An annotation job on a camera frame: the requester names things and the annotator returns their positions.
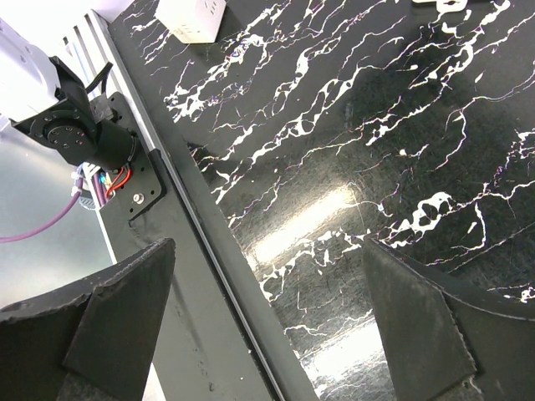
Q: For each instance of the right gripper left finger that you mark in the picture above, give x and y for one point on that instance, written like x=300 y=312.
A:
x=93 y=339

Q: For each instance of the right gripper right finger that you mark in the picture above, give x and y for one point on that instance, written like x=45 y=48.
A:
x=445 y=339

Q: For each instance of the white cube socket adapter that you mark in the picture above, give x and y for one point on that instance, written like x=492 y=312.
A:
x=192 y=21

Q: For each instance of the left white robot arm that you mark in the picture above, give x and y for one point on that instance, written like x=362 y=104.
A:
x=44 y=99

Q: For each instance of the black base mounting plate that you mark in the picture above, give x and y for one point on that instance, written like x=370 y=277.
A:
x=216 y=337

